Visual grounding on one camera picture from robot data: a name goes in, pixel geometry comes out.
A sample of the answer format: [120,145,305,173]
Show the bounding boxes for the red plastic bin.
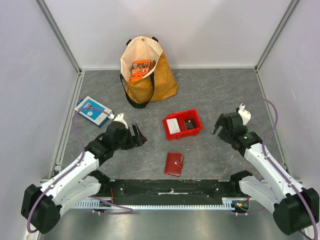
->
[162,108,203,141]

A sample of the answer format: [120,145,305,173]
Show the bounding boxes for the red leather card holder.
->
[164,152,184,177]

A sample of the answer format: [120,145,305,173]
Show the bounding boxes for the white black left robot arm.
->
[21,120,147,234]

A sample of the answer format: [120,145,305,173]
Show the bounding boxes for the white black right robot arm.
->
[212,110,320,235]

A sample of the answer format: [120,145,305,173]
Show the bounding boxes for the black cards in bin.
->
[184,118,197,130]

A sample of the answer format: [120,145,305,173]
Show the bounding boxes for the white card stack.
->
[166,118,181,135]

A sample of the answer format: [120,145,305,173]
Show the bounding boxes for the blue white razor package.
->
[74,96,115,128]

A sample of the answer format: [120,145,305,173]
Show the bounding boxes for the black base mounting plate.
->
[95,179,248,199]

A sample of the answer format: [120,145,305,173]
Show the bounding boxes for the mustard yellow tote bag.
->
[119,35,178,109]

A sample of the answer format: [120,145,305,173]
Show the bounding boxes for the orange snack box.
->
[130,59,151,82]

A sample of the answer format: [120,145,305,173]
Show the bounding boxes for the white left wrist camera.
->
[108,113,129,129]

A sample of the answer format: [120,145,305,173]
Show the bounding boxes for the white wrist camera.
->
[236,103,252,126]
[108,113,129,129]

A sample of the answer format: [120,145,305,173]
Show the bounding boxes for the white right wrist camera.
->
[236,103,252,126]

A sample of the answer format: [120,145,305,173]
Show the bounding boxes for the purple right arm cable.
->
[231,98,317,240]

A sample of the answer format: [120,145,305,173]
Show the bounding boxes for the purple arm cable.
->
[26,107,135,234]
[231,98,317,240]

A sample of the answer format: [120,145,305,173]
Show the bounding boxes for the white slotted cable duct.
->
[72,198,235,211]

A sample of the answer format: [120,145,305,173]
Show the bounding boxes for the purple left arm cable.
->
[26,107,135,234]

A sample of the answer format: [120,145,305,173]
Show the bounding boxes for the aluminium frame rail left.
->
[36,0,84,178]

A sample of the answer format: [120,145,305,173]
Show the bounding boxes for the aluminium frame rail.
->
[255,0,301,177]
[36,0,84,178]
[38,178,309,201]

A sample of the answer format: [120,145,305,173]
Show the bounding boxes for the aluminium front frame rail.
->
[38,178,309,201]

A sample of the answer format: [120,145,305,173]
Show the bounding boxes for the aluminium frame rail right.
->
[255,0,301,177]

